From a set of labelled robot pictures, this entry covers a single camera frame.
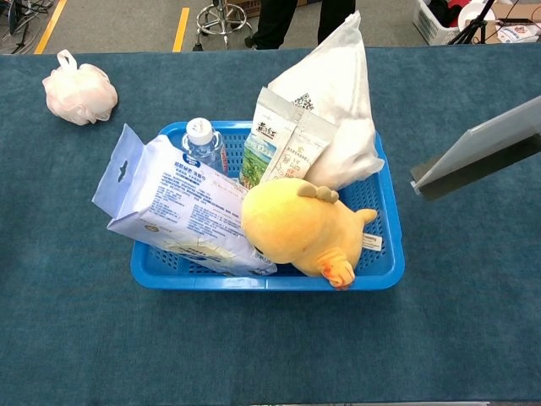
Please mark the pink mesh bath loofah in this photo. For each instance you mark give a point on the pink mesh bath loofah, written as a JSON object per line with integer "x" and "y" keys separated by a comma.
{"x": 80, "y": 95}

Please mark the clear water bottle white cap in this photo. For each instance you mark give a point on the clear water bottle white cap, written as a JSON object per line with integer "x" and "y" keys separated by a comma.
{"x": 200, "y": 141}

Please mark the green printed food pouch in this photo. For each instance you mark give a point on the green printed food pouch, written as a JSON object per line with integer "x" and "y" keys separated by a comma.
{"x": 270, "y": 148}

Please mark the black camera tripod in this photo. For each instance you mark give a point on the black camera tripod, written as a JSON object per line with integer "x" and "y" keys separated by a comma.
{"x": 473, "y": 25}

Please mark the teal table cloth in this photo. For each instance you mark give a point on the teal table cloth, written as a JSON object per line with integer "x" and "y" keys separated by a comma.
{"x": 270, "y": 347}

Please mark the blue perforated plastic basket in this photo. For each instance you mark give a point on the blue perforated plastic basket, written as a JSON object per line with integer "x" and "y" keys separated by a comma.
{"x": 262, "y": 284}

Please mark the person in black trousers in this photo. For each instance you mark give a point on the person in black trousers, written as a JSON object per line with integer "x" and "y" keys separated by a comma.
{"x": 274, "y": 21}

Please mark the white printed package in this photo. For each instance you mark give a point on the white printed package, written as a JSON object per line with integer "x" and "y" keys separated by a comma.
{"x": 517, "y": 33}

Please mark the chrome swivel stool base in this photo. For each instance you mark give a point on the chrome swivel stool base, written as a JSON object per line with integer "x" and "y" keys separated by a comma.
{"x": 220, "y": 19}

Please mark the white plastic laundry basket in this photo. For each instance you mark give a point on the white plastic laundry basket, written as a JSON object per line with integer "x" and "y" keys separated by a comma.
{"x": 429, "y": 27}

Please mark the yellow dinosaur plush toy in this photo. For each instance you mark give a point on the yellow dinosaur plush toy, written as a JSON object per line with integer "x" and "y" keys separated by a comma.
{"x": 296, "y": 228}

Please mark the white zip bag with garment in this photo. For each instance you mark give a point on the white zip bag with garment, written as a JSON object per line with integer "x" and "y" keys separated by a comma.
{"x": 342, "y": 76}

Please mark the pale blue wet wipes pack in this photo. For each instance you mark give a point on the pale blue wet wipes pack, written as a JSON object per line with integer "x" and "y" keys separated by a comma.
{"x": 177, "y": 203}

